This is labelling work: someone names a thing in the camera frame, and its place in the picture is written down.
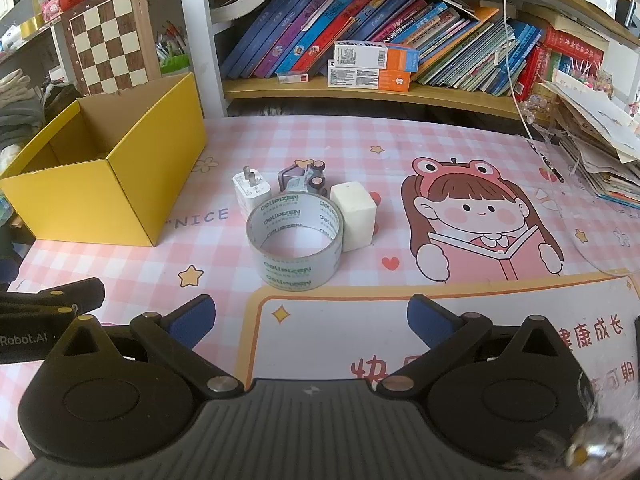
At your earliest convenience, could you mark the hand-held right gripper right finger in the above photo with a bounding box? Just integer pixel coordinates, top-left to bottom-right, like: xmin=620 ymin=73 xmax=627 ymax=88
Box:
xmin=372 ymin=294 xmax=577 ymax=399

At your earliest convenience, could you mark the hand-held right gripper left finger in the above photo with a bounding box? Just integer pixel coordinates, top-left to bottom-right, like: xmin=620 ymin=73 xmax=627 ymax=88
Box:
xmin=49 ymin=294 xmax=246 ymax=402

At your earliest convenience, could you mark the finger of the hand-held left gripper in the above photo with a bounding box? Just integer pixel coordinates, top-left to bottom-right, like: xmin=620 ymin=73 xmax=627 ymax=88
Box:
xmin=0 ymin=277 xmax=107 ymax=318

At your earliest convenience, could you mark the yellow cardboard box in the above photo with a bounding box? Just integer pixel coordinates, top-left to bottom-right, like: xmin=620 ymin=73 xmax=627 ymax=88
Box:
xmin=0 ymin=72 xmax=208 ymax=248

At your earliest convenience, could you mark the clear printed tape roll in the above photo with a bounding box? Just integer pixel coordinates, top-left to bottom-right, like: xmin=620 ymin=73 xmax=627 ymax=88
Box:
xmin=246 ymin=192 xmax=345 ymax=292

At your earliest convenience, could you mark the white foam block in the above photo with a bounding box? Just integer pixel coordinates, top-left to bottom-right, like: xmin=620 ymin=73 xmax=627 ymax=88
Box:
xmin=330 ymin=181 xmax=378 ymax=253

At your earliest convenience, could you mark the white charger plug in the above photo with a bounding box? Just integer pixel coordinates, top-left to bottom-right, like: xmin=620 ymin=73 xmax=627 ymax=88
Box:
xmin=231 ymin=165 xmax=273 ymax=216

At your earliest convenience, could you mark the grey purple toy truck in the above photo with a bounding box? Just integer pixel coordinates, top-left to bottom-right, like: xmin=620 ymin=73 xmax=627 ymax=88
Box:
xmin=277 ymin=159 xmax=332 ymax=198

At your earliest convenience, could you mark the pile of folded cloths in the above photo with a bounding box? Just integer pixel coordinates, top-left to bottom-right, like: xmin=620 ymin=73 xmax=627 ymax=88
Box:
xmin=0 ymin=67 xmax=56 ymax=161

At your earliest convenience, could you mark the dark patterned pencil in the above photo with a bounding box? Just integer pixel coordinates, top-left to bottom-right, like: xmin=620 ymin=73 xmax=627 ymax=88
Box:
xmin=529 ymin=140 xmax=566 ymax=183

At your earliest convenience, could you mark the pink checked cartoon table mat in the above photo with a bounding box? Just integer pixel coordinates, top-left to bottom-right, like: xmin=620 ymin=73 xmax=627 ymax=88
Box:
xmin=0 ymin=115 xmax=640 ymax=413

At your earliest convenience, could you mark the wooden bookshelf board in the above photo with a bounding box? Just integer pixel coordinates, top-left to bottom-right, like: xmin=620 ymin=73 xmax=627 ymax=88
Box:
xmin=222 ymin=77 xmax=551 ymax=123

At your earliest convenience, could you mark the orange white carton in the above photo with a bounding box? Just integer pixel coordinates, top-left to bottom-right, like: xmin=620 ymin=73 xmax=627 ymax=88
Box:
xmin=334 ymin=41 xmax=420 ymax=73
xmin=327 ymin=60 xmax=412 ymax=92

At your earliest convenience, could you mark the green pen holder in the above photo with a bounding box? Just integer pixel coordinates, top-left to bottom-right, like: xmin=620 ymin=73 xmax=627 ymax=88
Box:
xmin=156 ymin=20 xmax=191 ymax=78

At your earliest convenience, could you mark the wooden chessboard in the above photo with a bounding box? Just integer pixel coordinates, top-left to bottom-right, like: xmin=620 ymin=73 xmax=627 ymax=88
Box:
xmin=60 ymin=0 xmax=151 ymax=96

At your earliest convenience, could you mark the pile of papers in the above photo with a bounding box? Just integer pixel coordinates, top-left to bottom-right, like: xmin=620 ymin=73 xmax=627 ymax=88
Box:
xmin=540 ymin=77 xmax=640 ymax=208

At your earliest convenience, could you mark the red thick book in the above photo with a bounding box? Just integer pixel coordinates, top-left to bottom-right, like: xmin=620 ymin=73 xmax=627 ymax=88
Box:
xmin=542 ymin=25 xmax=606 ymax=71

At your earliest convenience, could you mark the row of colourful books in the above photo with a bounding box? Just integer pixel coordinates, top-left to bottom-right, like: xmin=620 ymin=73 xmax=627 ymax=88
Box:
xmin=220 ymin=0 xmax=551 ymax=103

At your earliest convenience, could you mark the wooden upper shelf board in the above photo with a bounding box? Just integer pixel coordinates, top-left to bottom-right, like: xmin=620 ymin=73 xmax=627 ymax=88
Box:
xmin=415 ymin=0 xmax=640 ymax=48

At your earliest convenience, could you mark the white shelf frame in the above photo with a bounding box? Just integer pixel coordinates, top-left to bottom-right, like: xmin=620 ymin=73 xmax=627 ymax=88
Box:
xmin=176 ymin=0 xmax=231 ymax=120

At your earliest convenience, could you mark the white cable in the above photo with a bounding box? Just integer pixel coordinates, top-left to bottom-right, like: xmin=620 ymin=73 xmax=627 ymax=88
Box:
xmin=494 ymin=0 xmax=536 ymax=141

